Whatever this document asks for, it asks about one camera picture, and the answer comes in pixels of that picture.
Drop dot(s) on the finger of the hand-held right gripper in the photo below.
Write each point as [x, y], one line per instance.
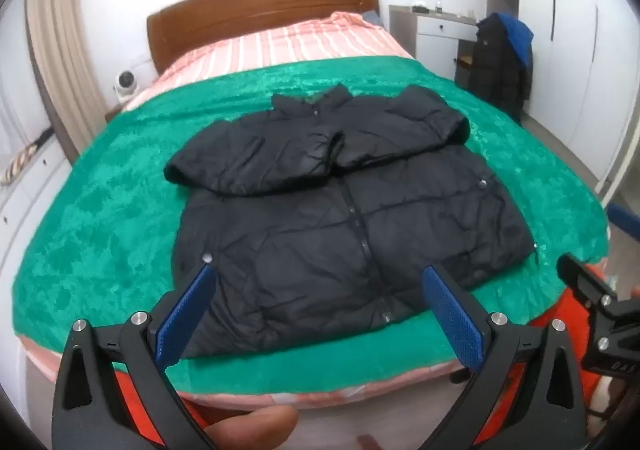
[582, 280]
[625, 217]

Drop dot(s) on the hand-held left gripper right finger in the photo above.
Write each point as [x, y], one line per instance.
[452, 315]

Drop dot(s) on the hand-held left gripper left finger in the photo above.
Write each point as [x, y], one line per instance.
[186, 315]

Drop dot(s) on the black puffer jacket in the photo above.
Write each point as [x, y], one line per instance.
[350, 210]

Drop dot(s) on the person's red garment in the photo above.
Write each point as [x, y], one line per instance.
[555, 305]

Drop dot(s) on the green fleece blanket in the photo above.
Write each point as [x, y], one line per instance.
[100, 230]

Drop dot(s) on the dark coat on chair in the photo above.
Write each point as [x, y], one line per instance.
[497, 70]

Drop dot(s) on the white wardrobe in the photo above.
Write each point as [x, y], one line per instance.
[565, 30]

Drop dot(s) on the white low cabinet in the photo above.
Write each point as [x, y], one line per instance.
[25, 200]

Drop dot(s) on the blue jacket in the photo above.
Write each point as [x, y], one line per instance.
[520, 37]

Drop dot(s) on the wooden nightstand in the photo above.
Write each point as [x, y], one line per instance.
[114, 111]

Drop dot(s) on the striped umbrella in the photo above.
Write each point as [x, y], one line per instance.
[25, 157]

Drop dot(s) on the white desk with drawer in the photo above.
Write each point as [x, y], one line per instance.
[440, 30]

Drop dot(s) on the pink striped bedsheet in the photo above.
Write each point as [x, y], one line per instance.
[280, 42]

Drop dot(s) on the beige curtain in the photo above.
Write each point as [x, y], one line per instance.
[55, 45]

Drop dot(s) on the wooden bed headboard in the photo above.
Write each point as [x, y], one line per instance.
[240, 15]

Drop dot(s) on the grey pillow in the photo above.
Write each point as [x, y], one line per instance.
[372, 18]

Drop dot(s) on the white security camera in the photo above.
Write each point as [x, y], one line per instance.
[123, 85]

